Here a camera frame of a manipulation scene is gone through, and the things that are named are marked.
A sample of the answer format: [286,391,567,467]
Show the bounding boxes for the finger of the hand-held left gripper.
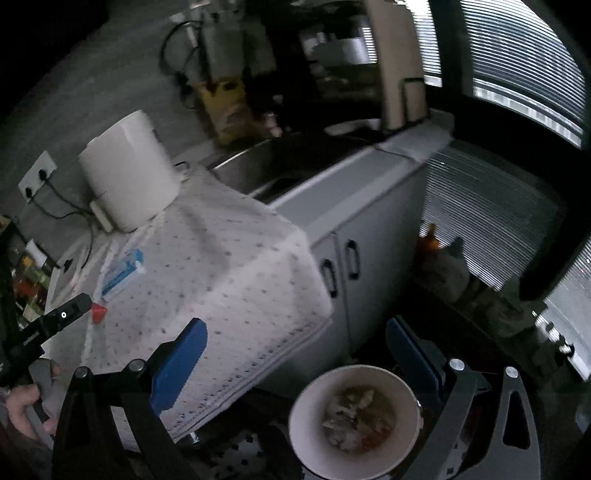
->
[43,292,93,341]

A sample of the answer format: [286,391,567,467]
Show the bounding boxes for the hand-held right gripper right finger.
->
[385,316,542,480]

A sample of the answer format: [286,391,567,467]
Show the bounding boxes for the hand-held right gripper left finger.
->
[51,318,208,480]

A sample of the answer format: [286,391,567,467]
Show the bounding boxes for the white round bin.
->
[287,364,424,480]

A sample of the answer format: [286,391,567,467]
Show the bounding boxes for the person's left hand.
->
[6,361,63,440]

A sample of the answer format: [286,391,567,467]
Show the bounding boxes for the cream appliance base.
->
[45,242,90,309]

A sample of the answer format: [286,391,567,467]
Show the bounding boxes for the row of seasoning bottles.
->
[11,244,54,319]

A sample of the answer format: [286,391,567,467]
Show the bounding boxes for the blue and white carton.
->
[98,248,147,297]

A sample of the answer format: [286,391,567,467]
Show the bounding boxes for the black metal rack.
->
[0,217,51,337]

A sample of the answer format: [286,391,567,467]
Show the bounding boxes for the dotted white tablecloth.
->
[43,167,336,454]

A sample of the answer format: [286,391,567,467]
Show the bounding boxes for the grey bag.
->
[422,237,471,303]

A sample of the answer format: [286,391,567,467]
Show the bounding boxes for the orange bottle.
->
[419,223,440,254]

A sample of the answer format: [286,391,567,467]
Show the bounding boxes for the grey cabinet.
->
[270,124,455,358]

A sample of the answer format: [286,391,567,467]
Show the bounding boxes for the white air fryer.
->
[78,109,182,233]

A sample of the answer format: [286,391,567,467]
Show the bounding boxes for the window blinds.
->
[406,0,591,374]

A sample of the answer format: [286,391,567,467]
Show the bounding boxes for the steel sink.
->
[207,133,372,205]

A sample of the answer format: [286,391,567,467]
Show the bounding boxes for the white dish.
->
[323,118,385,138]

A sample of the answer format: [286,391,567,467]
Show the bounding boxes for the black power cable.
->
[41,173,95,220]
[27,187,95,273]

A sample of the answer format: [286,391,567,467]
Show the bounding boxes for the white double wall socket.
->
[17,151,59,205]

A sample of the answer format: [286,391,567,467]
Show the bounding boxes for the black looped cable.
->
[158,19,206,109]

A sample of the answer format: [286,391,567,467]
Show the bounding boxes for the grey wall appliance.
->
[199,8,275,80]

